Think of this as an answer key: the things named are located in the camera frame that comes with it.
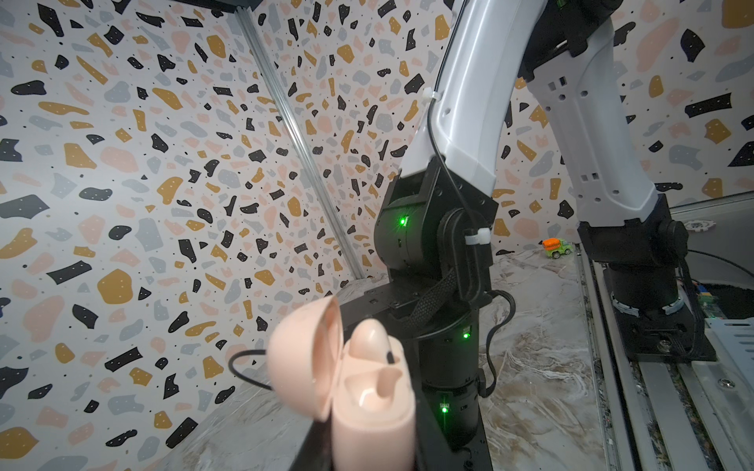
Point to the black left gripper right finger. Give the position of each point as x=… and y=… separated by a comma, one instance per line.
x=432, y=452

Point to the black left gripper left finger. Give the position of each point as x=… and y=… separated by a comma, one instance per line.
x=315, y=454

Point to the pink round earbud case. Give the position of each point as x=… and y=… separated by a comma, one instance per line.
x=371, y=406

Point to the pink earbud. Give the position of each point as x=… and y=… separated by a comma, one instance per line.
x=370, y=341

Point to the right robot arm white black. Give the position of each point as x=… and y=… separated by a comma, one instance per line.
x=436, y=225

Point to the orange green toy truck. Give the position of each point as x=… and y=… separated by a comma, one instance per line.
x=556, y=248

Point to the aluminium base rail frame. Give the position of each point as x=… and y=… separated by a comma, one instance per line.
x=660, y=416

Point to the aluminium corner post right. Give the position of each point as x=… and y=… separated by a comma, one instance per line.
x=299, y=140

